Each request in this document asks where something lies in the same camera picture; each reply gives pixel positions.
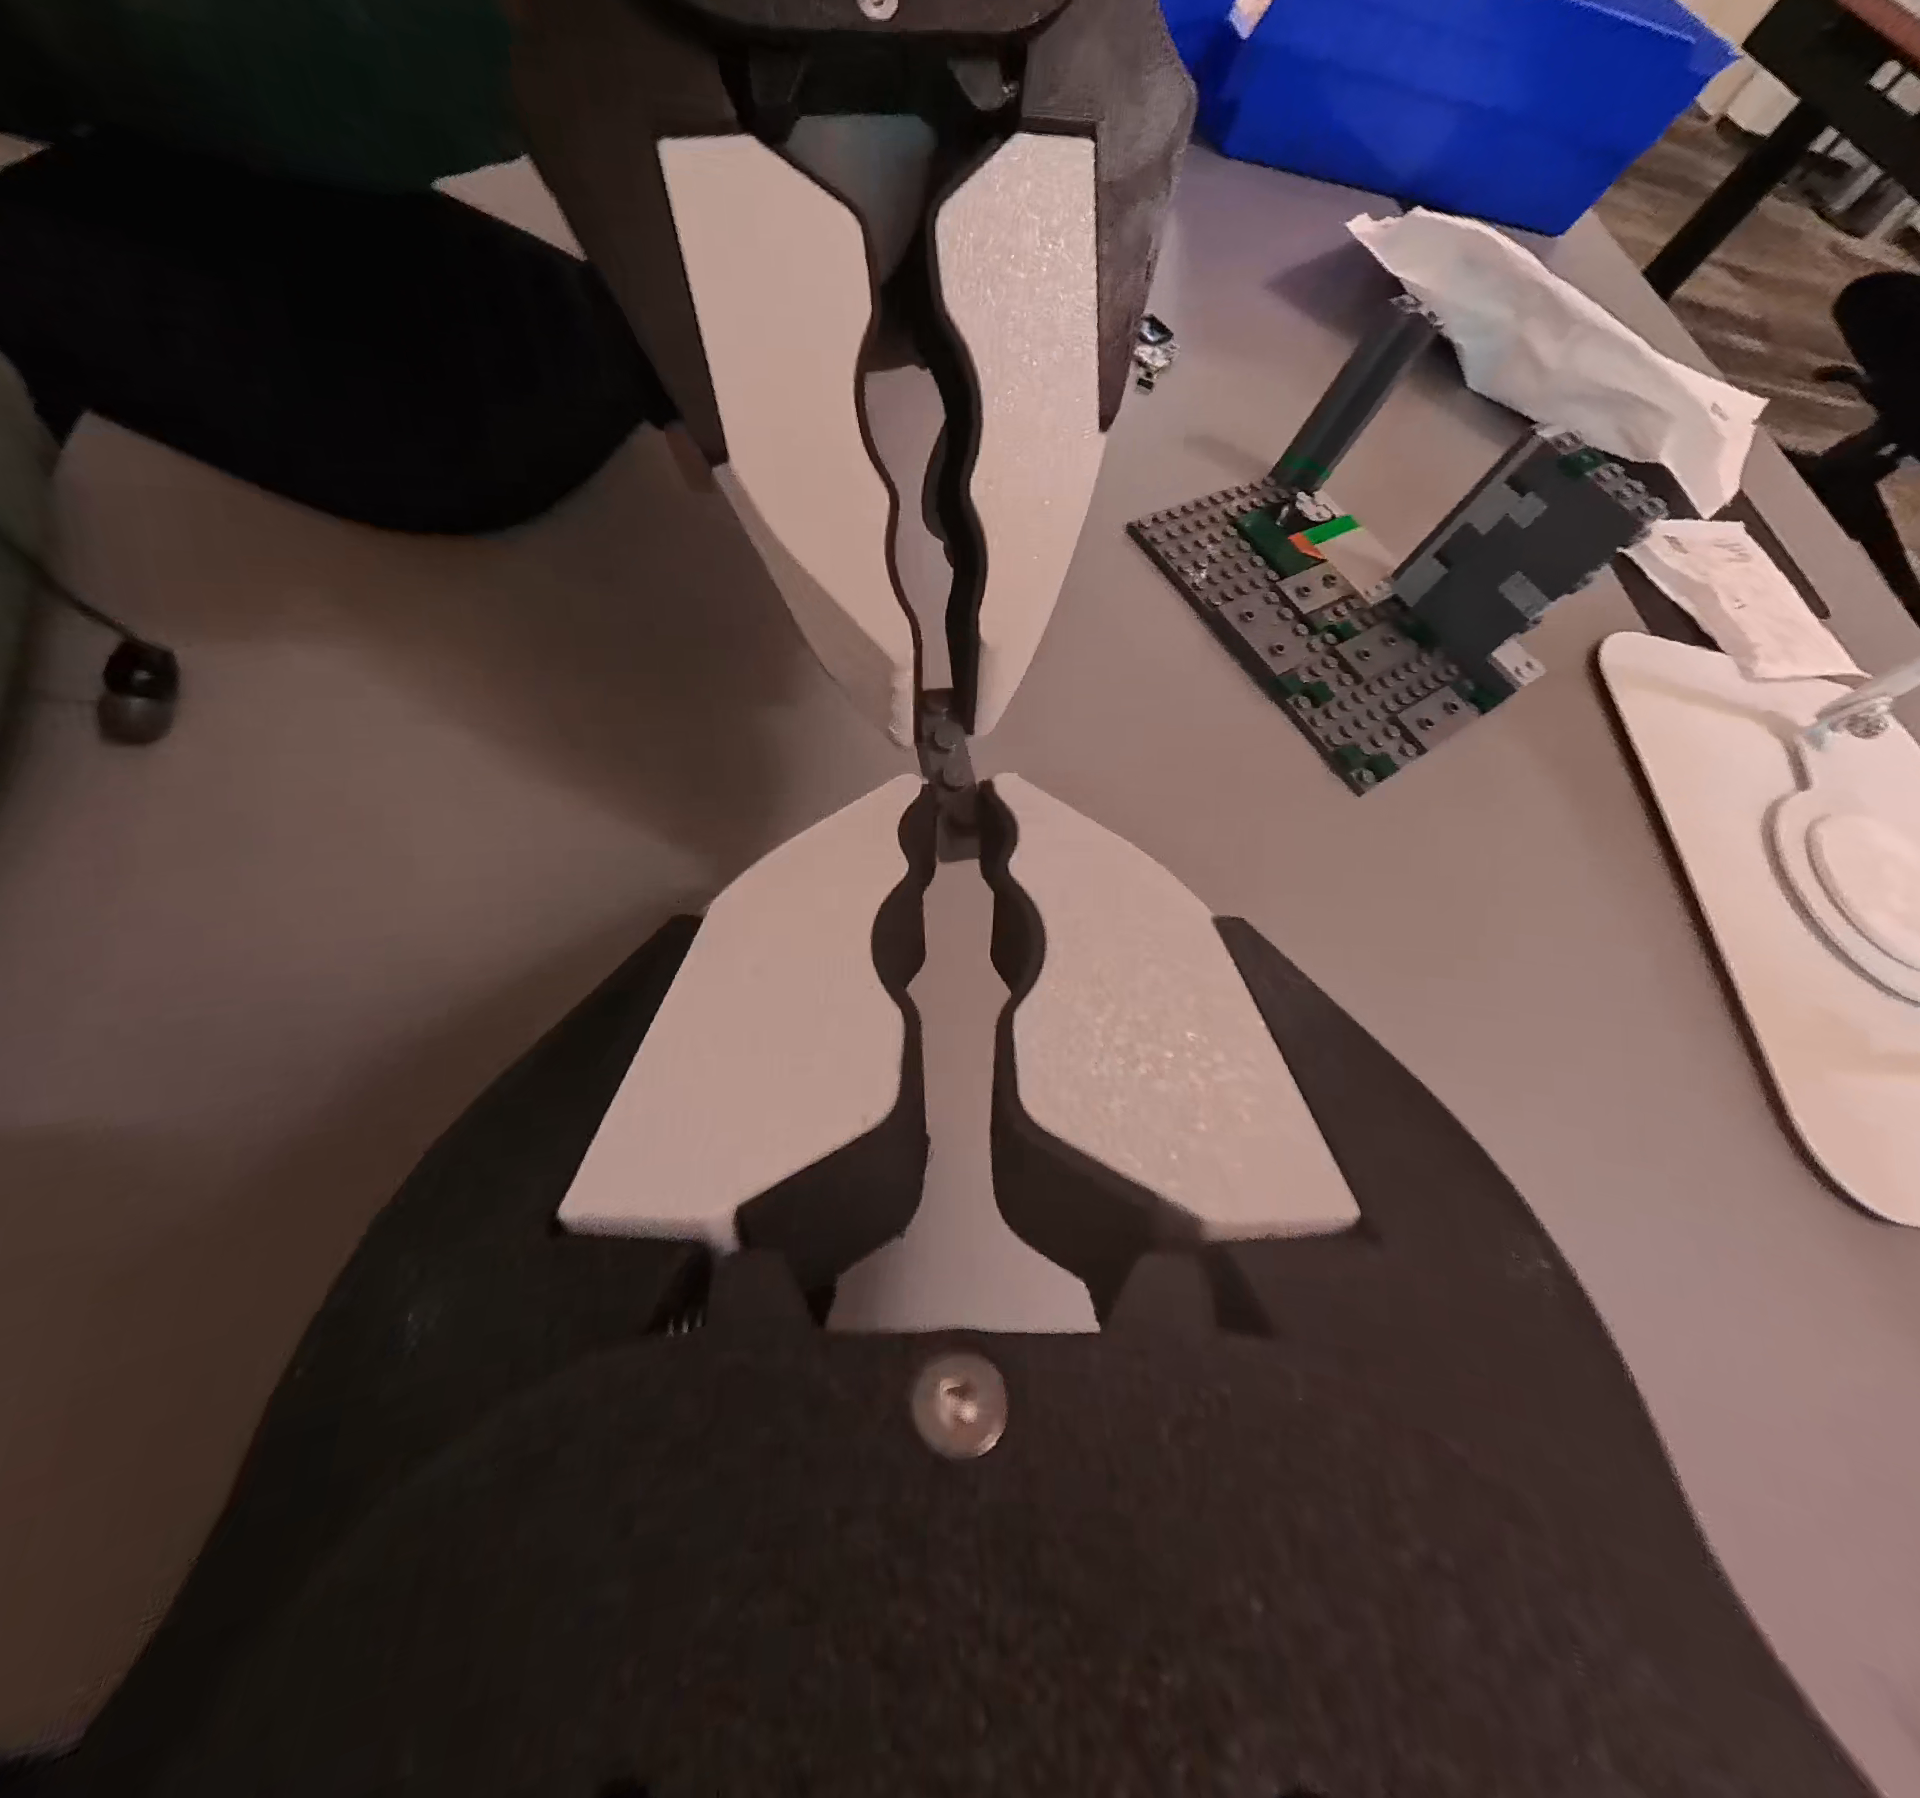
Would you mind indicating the brown-edged office table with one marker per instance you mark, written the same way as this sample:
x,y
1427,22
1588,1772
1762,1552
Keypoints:
x,y
1830,13

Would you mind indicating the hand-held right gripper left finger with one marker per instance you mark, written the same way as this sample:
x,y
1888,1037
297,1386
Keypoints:
x,y
720,1063

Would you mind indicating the grey brick model on baseplate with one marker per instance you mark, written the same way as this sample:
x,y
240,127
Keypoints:
x,y
1380,598

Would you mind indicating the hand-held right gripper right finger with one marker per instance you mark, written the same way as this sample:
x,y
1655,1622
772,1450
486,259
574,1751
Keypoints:
x,y
1185,1063

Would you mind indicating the black office chair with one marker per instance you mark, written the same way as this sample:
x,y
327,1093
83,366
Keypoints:
x,y
1874,389

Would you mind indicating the person's green sweater torso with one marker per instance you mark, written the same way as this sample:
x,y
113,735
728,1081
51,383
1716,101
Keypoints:
x,y
23,553

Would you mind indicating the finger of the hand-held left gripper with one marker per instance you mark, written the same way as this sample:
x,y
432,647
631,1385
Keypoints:
x,y
780,402
1035,402

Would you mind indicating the white round brick piece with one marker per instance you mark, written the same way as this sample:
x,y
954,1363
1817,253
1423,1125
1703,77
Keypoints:
x,y
1153,371

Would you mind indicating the black office chair seat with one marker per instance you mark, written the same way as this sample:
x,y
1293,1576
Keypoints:
x,y
300,343

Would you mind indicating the dark grey long brick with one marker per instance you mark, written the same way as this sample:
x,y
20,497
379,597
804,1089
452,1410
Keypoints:
x,y
951,778

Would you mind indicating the white book stand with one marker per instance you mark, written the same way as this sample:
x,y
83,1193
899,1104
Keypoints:
x,y
1771,958

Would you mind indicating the white paper bag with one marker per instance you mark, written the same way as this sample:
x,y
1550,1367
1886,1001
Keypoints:
x,y
1560,343

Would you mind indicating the flat white printed bag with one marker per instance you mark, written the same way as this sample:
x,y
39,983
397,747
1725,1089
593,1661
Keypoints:
x,y
1741,598

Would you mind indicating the grey desk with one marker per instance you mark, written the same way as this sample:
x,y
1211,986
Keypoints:
x,y
450,853

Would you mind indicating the black square tile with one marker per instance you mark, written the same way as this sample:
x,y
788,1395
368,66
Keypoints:
x,y
1158,329

